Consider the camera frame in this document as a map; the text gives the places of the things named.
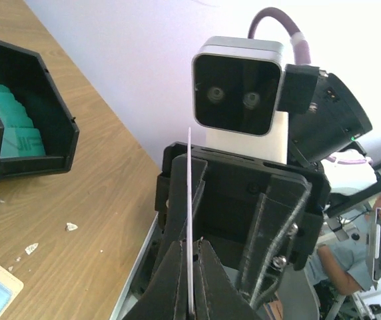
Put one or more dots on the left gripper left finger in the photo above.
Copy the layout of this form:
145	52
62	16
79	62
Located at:
166	296

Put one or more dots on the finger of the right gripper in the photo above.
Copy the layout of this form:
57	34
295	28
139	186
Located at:
175	228
271	236

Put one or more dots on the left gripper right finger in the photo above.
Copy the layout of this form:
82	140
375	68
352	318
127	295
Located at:
214	295

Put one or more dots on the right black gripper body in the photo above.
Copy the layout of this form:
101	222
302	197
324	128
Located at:
231	186

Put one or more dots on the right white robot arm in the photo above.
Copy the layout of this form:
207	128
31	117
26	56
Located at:
332	122

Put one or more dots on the teal cards stack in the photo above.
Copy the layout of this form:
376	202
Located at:
20	137

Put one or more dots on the person in blue shirt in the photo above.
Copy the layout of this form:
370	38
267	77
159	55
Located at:
342	263

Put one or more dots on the black bin right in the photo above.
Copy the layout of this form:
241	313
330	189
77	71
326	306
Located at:
24	72

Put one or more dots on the aluminium rail frame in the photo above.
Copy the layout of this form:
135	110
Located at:
129	296

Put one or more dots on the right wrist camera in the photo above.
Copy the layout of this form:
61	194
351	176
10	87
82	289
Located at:
243	95

